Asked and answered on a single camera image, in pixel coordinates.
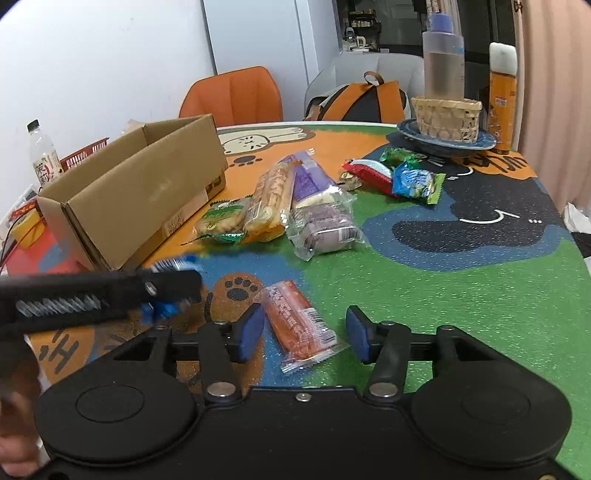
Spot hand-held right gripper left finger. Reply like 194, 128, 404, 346
111, 302, 266, 404

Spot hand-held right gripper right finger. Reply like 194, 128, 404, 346
345, 305, 499, 404

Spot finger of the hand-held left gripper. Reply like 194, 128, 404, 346
137, 270, 203, 308

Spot orange sausage packet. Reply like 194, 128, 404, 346
253, 280, 350, 374

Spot green cookie packet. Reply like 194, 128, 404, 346
181, 198, 252, 245

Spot brown cardboard box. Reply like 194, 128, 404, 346
36, 114, 228, 272

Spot clear packet of purple buns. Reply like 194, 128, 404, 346
286, 203, 365, 262

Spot yellow biscuit packet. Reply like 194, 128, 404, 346
243, 154, 301, 243

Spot red snack packet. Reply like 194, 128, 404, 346
342, 158, 400, 197

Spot snack packets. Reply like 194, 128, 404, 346
293, 150, 356, 209

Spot blue and green snack packet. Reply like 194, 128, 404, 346
392, 164, 447, 205

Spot person's left hand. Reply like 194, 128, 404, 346
0, 392, 40, 479

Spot yellow tape roll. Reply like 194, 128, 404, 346
11, 215, 47, 245

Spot cartoon cat table mat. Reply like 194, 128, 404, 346
0, 121, 591, 469

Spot clear drink bottle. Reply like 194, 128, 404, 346
26, 119, 65, 188

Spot red plastic basket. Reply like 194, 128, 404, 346
59, 137, 110, 171

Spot green candy packet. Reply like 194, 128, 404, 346
379, 147, 421, 168

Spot orange chair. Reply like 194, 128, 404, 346
178, 66, 283, 128

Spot blue glass plate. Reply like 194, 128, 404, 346
398, 117, 498, 158

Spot orange and black backpack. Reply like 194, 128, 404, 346
303, 71, 410, 123

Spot woven bamboo basket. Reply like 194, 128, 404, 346
410, 95, 483, 144

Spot white plastic bag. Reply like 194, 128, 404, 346
561, 202, 591, 236

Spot orange spray can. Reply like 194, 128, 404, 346
487, 42, 520, 155

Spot frosted bottle with purple cap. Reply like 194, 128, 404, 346
422, 13, 465, 100

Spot white countertop appliance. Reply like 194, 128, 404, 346
342, 27, 370, 52

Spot pink curtain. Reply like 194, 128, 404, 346
512, 0, 591, 217

